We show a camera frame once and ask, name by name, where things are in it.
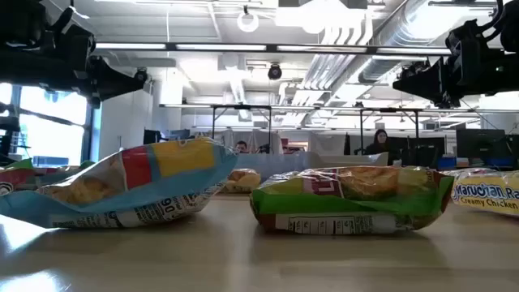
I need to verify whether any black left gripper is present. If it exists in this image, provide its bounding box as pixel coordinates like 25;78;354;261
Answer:
50;24;147;110

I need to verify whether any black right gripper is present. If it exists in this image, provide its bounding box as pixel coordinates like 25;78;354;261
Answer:
392;19;498;109

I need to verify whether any blue storage box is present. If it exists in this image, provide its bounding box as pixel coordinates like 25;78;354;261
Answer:
484;157;518;168

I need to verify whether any small black monitor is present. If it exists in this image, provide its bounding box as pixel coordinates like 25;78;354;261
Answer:
144;128;163;145

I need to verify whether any black equipment stand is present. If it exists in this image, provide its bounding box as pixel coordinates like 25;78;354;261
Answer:
0;115;21;163

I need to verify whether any black ceiling camera cluster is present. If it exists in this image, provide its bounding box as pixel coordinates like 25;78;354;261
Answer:
399;60;431;78

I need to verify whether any silver air duct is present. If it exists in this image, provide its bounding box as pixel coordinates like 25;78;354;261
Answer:
358;0;451;84

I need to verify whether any white hanging ring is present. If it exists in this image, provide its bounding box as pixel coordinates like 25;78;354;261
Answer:
237;11;260;33

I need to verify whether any yellow Maruchan noodle pack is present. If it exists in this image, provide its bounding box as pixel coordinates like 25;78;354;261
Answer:
221;168;263;195
444;167;519;218

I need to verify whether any black metal rig frame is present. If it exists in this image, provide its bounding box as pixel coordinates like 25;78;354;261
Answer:
210;104;273;155
358;107;422;157

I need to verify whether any large black monitor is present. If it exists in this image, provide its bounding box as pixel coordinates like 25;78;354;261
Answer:
456;128;507;160

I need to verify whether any ceiling light rail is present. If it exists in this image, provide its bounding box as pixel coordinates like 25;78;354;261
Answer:
93;40;453;56

